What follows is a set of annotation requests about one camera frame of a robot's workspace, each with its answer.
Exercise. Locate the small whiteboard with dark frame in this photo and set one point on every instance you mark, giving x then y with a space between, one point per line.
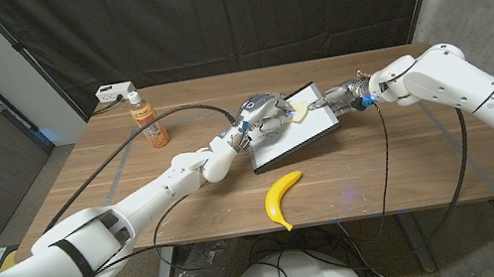
297 140

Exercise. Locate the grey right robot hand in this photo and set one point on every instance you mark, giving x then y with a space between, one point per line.
348 97

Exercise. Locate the yellow toy banana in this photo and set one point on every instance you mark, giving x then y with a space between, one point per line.
277 196

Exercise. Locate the orange tea bottle white cap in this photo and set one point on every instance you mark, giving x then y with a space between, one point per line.
150 124

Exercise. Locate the clear plastic bag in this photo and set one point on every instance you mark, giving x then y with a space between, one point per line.
206 271

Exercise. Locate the black backdrop curtain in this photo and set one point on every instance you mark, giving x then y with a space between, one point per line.
226 11

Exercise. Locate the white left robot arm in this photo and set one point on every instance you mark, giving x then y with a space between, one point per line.
93 240

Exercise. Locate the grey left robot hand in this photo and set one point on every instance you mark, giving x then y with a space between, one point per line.
262 110

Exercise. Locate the yellow and black floor object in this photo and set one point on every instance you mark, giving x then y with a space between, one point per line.
7 261

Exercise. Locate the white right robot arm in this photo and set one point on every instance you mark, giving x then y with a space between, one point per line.
487 98

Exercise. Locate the white power strip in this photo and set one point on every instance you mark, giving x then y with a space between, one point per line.
113 91

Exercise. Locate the yellow sponge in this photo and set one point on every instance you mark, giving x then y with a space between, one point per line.
300 112

